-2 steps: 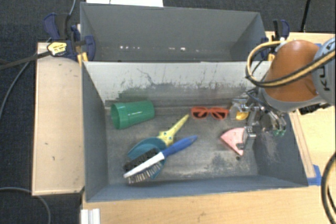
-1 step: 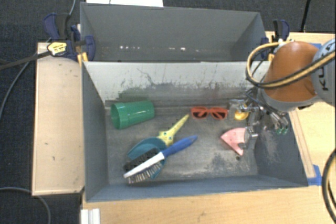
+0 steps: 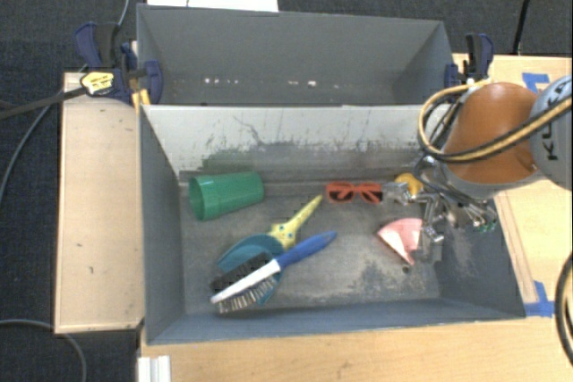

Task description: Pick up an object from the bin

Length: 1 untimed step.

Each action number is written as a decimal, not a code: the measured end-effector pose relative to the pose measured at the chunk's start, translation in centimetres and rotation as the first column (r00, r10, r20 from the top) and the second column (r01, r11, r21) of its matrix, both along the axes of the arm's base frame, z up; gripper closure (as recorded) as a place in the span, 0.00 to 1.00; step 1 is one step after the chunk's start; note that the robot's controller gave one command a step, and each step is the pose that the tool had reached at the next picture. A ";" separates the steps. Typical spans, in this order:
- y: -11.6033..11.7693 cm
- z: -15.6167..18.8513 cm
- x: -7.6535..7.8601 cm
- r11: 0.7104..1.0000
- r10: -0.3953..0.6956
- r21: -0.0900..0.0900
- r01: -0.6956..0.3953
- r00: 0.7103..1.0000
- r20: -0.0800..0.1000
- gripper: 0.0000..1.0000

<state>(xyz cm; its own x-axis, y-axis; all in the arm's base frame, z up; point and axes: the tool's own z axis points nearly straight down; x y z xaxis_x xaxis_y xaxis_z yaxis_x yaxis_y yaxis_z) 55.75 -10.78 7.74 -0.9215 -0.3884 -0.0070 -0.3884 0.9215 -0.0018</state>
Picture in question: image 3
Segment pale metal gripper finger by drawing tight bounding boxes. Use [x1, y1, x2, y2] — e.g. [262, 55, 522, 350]
[416, 225, 445, 264]
[381, 181, 412, 208]

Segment yellow round toy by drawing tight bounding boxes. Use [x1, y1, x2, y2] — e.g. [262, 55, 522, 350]
[394, 172, 423, 199]

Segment orange sunglasses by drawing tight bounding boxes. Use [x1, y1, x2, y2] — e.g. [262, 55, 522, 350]
[324, 181, 386, 205]

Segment grey metal bin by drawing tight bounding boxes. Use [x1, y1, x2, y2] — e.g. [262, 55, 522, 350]
[135, 3, 527, 346]

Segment teal dustpan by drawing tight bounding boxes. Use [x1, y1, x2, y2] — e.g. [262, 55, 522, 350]
[216, 233, 286, 306]

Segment green plastic cup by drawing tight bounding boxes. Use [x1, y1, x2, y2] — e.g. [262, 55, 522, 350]
[187, 170, 266, 222]

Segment black bristle brush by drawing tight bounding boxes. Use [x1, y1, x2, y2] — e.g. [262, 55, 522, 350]
[210, 251, 274, 291]

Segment pale wood flat board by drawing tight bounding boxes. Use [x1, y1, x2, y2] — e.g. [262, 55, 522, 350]
[53, 71, 147, 335]

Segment blue and white wire brush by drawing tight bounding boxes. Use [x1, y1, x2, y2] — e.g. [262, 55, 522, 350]
[209, 230, 338, 314]

